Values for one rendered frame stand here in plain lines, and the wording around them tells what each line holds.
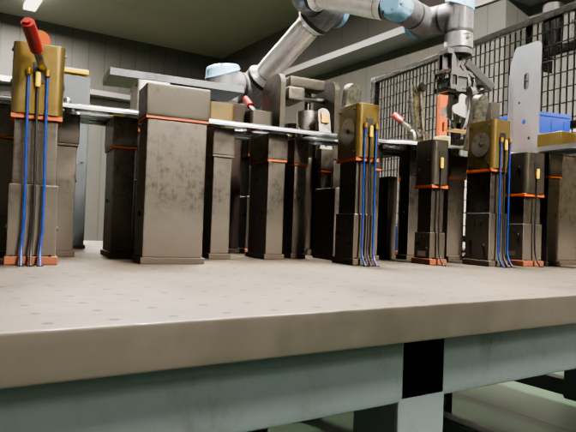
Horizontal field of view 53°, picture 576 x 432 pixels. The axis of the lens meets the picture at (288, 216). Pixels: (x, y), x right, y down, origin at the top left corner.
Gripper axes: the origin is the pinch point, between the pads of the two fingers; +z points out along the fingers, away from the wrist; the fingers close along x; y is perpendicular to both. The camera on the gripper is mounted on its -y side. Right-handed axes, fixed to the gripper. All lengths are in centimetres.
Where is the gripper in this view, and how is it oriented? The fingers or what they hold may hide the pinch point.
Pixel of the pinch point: (461, 125)
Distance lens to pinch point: 164.8
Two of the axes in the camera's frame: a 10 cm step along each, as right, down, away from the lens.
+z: -0.4, 10.0, -0.1
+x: 4.2, 0.1, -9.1
